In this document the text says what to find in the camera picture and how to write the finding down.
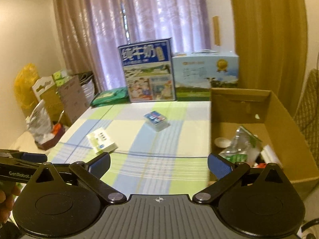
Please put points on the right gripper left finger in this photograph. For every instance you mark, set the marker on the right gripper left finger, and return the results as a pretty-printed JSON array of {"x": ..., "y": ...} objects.
[{"x": 48, "y": 206}]

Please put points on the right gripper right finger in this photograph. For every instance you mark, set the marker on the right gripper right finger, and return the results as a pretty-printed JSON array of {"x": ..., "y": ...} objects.
[{"x": 252, "y": 202}]

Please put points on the white paper leaflet strip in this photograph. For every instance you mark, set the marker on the white paper leaflet strip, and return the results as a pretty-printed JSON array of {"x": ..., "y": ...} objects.
[{"x": 269, "y": 156}]

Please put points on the silver green foil pouch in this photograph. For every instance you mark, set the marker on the silver green foil pouch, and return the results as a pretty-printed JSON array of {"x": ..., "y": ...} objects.
[{"x": 244, "y": 147}]

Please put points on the white green medicine box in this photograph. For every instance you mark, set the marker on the white green medicine box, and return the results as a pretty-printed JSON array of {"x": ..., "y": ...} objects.
[{"x": 100, "y": 141}]

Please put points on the white plastic spoon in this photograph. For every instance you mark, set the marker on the white plastic spoon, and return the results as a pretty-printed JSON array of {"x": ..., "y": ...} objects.
[{"x": 222, "y": 142}]

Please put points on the red snack packet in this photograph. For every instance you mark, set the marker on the red snack packet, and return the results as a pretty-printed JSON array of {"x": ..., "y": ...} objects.
[{"x": 261, "y": 165}]

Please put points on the person's left hand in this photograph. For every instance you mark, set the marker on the person's left hand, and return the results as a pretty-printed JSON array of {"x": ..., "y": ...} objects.
[{"x": 7, "y": 202}]

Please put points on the crumpled silver bag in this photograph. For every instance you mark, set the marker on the crumpled silver bag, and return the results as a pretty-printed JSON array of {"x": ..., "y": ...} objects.
[{"x": 39, "y": 124}]

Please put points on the cardboard boxes beside table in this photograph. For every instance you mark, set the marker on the cardboard boxes beside table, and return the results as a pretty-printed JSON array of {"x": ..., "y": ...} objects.
[{"x": 66, "y": 97}]

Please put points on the yellow plastic bag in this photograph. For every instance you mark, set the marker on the yellow plastic bag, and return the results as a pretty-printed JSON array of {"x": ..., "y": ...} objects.
[{"x": 23, "y": 91}]

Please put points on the brown cardboard box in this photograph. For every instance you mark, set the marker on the brown cardboard box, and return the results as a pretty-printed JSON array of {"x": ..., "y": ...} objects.
[{"x": 262, "y": 113}]

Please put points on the checked tablecloth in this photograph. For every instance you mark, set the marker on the checked tablecloth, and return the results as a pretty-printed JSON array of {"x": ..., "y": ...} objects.
[{"x": 171, "y": 161}]

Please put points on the green wet wipes pack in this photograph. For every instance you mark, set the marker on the green wet wipes pack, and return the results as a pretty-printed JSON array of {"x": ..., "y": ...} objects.
[{"x": 111, "y": 97}]

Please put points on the clear box with blue label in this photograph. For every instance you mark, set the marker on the clear box with blue label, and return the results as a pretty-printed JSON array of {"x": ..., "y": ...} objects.
[{"x": 156, "y": 121}]

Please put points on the light blue milk carton box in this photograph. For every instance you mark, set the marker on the light blue milk carton box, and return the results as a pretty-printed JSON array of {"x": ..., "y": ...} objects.
[{"x": 197, "y": 72}]

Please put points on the dark blue milk carton box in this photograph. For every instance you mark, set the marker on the dark blue milk carton box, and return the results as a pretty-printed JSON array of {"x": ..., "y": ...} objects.
[{"x": 148, "y": 71}]

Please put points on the brown wooden door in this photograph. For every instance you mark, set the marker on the brown wooden door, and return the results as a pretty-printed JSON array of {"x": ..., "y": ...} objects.
[{"x": 271, "y": 39}]

